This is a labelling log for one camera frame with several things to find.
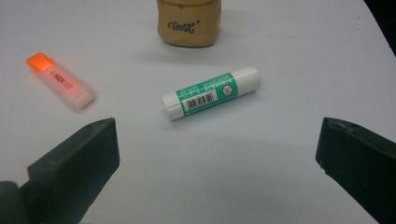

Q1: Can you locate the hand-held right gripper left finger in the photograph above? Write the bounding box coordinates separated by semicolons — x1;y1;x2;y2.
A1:
18;117;120;224

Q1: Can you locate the orange highlighter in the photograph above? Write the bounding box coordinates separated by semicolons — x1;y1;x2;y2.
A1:
25;51;95;110

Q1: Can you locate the white and green glue stick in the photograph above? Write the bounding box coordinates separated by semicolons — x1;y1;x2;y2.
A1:
162;65;262;121

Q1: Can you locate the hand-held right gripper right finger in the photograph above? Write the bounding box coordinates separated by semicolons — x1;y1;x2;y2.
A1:
315;117;396;224

